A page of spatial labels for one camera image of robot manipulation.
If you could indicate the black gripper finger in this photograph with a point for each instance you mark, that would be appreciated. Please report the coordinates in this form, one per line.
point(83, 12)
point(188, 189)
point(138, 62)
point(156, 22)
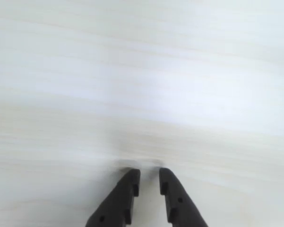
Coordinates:
point(179, 205)
point(120, 201)

